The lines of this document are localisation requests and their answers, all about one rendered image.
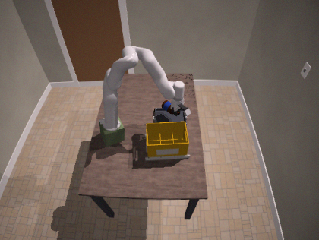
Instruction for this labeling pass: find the yellow crate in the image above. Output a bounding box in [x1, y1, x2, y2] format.
[146, 122, 189, 157]

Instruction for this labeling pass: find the brown bottle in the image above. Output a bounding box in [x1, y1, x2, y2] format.
[162, 100, 174, 114]

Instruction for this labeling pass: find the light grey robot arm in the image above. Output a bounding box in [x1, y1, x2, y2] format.
[99, 46, 185, 131]

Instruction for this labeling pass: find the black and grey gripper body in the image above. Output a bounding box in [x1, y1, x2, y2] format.
[171, 98, 184, 112]

